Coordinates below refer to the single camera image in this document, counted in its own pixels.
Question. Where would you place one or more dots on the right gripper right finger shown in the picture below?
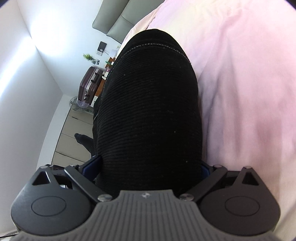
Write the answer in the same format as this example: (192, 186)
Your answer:
(212, 175)

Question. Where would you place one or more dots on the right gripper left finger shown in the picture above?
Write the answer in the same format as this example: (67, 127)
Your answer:
(84, 176)

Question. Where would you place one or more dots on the black corduroy pants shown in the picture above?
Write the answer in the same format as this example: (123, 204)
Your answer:
(147, 127)

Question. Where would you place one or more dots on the black socked foot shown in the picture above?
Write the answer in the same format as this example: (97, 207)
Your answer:
(86, 141)

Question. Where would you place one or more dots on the maroon suitcase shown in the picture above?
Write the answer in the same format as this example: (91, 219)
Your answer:
(89, 86)

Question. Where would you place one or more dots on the small potted plant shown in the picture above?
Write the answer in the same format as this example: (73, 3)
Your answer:
(90, 58)

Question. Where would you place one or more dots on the left wooden nightstand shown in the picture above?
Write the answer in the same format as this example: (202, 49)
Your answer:
(108, 65)

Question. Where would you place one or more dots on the pink floral duvet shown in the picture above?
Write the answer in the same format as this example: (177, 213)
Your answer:
(243, 54)

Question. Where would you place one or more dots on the grey padded headboard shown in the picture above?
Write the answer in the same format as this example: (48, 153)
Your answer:
(116, 18)

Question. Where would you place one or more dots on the black wall switch panel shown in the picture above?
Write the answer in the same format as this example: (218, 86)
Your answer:
(101, 47)

